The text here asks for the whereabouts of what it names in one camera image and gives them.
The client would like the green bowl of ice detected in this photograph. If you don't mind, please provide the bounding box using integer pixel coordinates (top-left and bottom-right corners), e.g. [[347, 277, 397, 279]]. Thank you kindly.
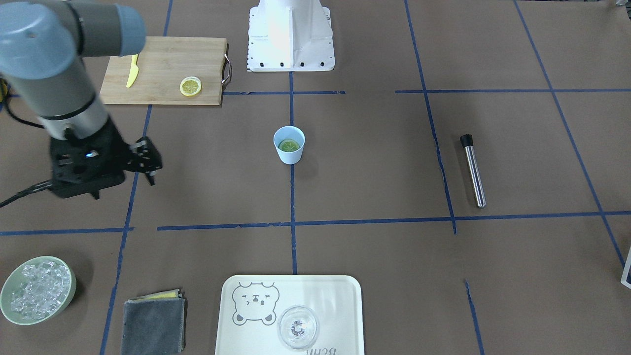
[[1, 256, 77, 326]]

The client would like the grey folded cloth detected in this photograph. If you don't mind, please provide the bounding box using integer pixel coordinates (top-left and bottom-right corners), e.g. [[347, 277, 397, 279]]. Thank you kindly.
[[120, 288, 186, 355]]

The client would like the light blue paper cup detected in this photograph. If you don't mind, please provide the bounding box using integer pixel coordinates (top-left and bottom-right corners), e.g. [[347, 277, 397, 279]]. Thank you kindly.
[[273, 126, 306, 165]]

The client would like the bamboo cutting board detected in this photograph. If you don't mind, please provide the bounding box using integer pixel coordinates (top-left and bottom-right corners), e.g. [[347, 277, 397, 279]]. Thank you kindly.
[[101, 36, 231, 106]]

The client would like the cream bear tray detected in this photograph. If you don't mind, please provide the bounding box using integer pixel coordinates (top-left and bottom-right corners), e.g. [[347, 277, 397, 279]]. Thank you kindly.
[[215, 275, 365, 355]]

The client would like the steel muddler black tip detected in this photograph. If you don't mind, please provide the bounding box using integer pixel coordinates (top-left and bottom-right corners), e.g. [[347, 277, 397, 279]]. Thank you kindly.
[[459, 134, 487, 209]]

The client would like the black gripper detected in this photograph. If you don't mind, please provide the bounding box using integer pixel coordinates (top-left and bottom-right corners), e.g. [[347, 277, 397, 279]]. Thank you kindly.
[[49, 118, 164, 200]]

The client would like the yellow lemon slice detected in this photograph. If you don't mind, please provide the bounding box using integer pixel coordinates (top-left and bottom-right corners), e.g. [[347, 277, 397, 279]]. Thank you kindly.
[[179, 76, 203, 97], [278, 139, 301, 152]]

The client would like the white rack at edge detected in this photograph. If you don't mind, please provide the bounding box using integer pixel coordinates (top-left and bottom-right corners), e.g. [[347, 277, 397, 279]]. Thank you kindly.
[[620, 248, 631, 289]]

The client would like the clear wine glass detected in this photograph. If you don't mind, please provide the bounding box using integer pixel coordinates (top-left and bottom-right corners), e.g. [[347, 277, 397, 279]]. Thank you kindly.
[[278, 305, 319, 350]]

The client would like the yellow plastic knife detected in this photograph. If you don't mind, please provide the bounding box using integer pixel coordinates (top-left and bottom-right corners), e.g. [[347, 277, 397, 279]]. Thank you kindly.
[[126, 54, 140, 88]]

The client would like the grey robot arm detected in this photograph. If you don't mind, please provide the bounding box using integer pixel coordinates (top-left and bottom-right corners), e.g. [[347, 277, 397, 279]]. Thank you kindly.
[[0, 0, 163, 206]]

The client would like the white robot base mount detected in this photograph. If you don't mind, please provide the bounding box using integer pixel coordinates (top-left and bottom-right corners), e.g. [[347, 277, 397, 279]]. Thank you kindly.
[[246, 0, 336, 72]]

